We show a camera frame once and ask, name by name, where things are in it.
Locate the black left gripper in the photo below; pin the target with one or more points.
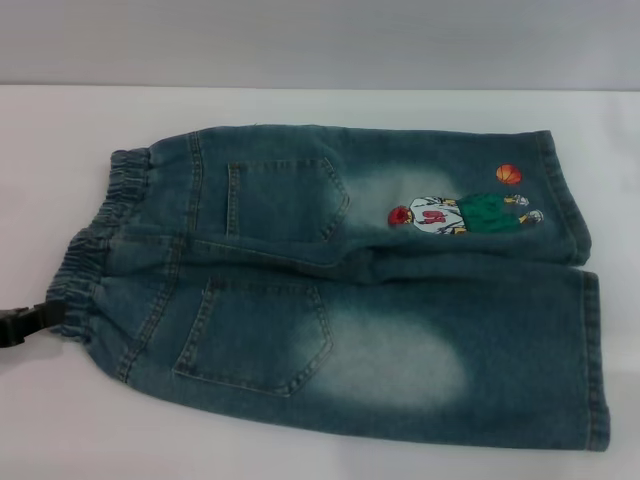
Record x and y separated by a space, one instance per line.
10 335

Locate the blue denim shorts with embroidery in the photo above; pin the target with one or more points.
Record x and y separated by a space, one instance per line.
350 300

